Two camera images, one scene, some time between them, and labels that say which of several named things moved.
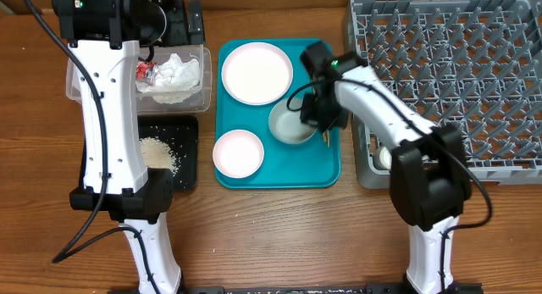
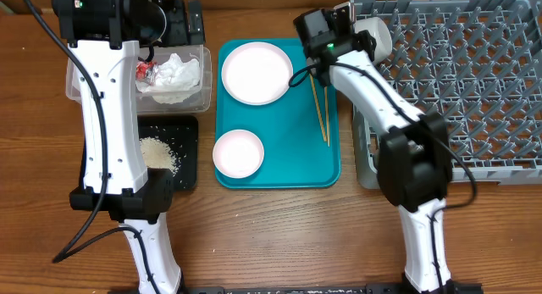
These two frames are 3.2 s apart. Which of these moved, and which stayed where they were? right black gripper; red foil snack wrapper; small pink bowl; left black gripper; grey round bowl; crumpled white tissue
Moved: right black gripper; grey round bowl
Stayed: crumpled white tissue; red foil snack wrapper; small pink bowl; left black gripper
